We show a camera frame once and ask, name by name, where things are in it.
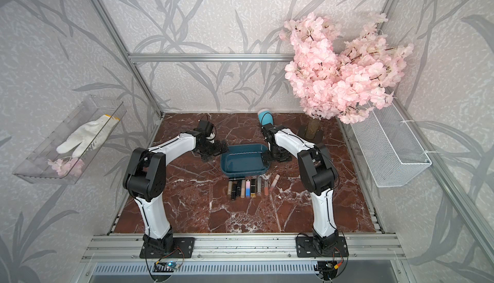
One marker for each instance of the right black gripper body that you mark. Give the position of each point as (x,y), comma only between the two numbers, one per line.
(274,155)

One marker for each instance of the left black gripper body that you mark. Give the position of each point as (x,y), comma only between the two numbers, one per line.
(210,149)

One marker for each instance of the light pink lipstick tube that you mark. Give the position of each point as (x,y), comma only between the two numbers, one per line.
(274,182)

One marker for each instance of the silver lipstick tube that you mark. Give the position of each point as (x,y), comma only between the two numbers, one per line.
(259,185)

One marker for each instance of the teal plastic storage box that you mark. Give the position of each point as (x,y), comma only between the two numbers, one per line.
(244,161)

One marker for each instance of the rose lipstick tube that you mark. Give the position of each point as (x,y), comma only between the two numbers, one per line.
(266,188)

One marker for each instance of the blue pink lipstick tube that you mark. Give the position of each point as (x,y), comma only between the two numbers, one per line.
(248,189)

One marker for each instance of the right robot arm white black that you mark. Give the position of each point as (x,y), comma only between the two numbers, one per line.
(318,176)

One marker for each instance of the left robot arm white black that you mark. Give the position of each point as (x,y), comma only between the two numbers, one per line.
(145,178)

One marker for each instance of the beige lipstick tube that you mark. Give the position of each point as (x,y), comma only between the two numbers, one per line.
(230,186)

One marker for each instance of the tan lipstick tube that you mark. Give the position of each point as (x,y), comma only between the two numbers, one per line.
(243,188)

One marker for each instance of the pink artificial blossom tree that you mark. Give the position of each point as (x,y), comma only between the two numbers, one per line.
(348,85)

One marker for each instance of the white cotton glove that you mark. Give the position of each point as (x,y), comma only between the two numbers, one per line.
(89,136)

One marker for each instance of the right circuit board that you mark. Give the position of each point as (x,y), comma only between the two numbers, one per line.
(327,270)

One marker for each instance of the circuit board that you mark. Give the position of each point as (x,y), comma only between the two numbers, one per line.
(327,270)
(167,267)

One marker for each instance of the left circuit board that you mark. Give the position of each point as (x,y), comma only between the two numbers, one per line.
(167,267)

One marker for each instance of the pink flower on shelf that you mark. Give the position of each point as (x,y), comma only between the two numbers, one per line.
(67,166)

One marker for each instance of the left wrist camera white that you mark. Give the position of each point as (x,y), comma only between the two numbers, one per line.
(211,136)

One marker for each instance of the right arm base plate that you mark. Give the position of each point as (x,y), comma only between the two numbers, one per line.
(332,246)

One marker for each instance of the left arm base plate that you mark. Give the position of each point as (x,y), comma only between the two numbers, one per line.
(177,247)

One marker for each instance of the white wire mesh basket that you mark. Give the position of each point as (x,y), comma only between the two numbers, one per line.
(391,150)

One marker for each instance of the clear acrylic wall shelf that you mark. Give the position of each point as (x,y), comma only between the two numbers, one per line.
(65,154)

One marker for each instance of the aluminium front rail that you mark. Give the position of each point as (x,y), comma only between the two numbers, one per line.
(245,247)

